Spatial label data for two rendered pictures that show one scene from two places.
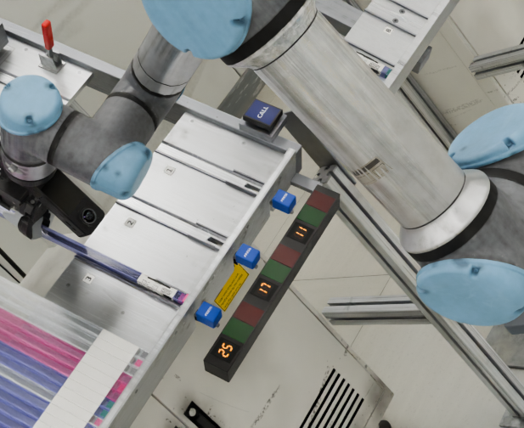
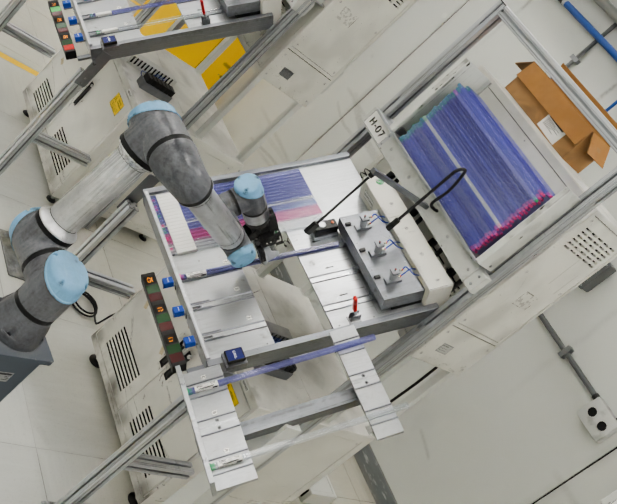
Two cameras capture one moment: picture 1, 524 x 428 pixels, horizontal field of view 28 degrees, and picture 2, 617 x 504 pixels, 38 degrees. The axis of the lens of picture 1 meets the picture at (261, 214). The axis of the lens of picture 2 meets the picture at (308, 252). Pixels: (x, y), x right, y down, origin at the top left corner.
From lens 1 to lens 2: 2.27 m
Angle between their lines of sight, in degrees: 64
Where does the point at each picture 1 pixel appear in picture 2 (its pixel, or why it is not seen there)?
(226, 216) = (205, 319)
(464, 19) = not seen: outside the picture
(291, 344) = (187, 433)
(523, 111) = (60, 272)
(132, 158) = not seen: hidden behind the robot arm
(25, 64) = (364, 310)
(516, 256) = (19, 226)
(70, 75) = (340, 321)
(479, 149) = (66, 255)
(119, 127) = not seen: hidden behind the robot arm
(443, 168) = (59, 206)
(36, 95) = (245, 183)
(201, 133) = (256, 341)
